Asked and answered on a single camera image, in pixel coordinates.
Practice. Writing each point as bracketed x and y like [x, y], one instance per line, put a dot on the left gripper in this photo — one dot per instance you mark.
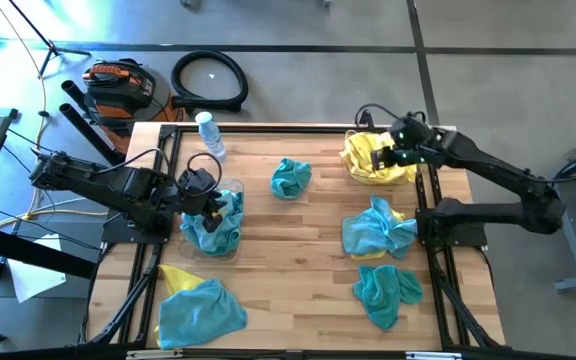
[198, 190]

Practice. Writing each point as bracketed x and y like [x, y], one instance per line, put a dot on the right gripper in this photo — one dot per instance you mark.
[410, 142]

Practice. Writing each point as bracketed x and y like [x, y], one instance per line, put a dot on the teal microfiber towel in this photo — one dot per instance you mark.
[385, 295]
[290, 177]

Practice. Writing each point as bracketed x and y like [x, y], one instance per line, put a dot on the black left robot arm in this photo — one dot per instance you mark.
[93, 180]

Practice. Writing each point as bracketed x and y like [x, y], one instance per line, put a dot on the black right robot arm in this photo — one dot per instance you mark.
[493, 167]

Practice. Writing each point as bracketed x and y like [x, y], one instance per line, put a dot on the black clamp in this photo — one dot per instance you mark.
[367, 119]

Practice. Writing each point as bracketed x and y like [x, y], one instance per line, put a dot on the clear plastic basket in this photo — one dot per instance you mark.
[421, 180]
[190, 256]

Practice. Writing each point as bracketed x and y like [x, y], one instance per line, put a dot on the pale blue spray bottle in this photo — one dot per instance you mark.
[210, 135]

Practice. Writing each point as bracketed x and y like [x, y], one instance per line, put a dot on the black vacuum wand tube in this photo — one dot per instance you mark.
[88, 131]
[75, 95]

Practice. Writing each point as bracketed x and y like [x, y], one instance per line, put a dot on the orange black shop vacuum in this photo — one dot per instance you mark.
[123, 90]

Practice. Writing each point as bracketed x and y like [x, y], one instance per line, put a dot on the white paper sheet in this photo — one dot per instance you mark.
[33, 280]

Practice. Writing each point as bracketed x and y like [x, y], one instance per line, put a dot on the black tripod stand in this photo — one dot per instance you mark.
[53, 48]

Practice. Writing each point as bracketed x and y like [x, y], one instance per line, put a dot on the black aluminium table frame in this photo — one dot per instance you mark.
[318, 128]

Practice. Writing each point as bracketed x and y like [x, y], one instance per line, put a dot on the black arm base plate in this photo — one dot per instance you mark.
[470, 235]
[115, 232]

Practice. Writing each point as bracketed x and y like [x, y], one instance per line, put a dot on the silver bracket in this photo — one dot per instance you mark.
[153, 355]
[433, 356]

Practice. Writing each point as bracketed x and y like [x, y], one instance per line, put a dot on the black desk frame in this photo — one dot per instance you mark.
[18, 250]

